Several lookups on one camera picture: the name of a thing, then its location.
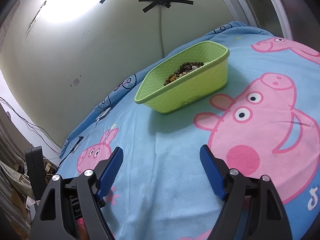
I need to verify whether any blue Peppa Pig bedsheet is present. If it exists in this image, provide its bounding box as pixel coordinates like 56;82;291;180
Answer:
58;22;319;239

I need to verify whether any green plastic basket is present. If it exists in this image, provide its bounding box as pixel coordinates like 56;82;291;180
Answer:
135;41;230;114

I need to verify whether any black wall cable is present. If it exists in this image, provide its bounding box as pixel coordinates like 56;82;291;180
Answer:
0;96;62;151

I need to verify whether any white charger with cable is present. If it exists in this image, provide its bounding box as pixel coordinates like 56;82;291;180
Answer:
85;107;111;140

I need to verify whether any brown bead bracelet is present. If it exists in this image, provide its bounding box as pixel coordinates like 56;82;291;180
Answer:
163;61;205;87

